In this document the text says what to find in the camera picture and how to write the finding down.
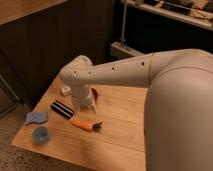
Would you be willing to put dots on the white bottle lying down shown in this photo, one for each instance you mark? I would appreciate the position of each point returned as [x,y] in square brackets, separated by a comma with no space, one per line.
[65,90]

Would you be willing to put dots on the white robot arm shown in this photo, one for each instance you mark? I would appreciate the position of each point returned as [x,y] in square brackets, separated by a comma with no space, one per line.
[178,111]

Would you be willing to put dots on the metal shelf rack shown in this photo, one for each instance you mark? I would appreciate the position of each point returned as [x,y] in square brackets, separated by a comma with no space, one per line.
[145,26]

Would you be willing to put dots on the blue small cup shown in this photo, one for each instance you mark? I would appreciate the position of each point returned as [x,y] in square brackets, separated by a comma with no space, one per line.
[40,135]

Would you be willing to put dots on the orange toy carrot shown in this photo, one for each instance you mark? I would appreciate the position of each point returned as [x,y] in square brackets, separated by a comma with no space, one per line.
[86,125]

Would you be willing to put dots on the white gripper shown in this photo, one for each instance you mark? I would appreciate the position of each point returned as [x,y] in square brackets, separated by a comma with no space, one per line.
[82,96]

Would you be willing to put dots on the red ceramic bowl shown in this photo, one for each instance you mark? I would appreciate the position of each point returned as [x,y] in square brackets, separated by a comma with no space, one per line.
[95,93]

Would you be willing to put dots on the black rectangular box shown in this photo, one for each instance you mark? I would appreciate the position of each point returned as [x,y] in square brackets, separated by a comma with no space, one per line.
[62,109]

